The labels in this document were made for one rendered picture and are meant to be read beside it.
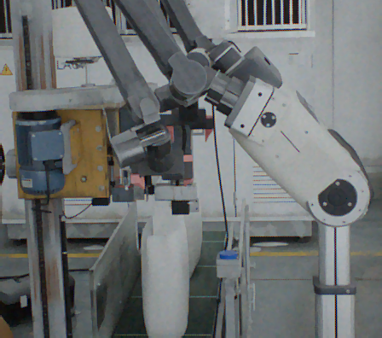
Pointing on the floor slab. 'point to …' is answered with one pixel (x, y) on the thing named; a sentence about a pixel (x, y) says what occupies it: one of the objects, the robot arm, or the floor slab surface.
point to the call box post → (229, 307)
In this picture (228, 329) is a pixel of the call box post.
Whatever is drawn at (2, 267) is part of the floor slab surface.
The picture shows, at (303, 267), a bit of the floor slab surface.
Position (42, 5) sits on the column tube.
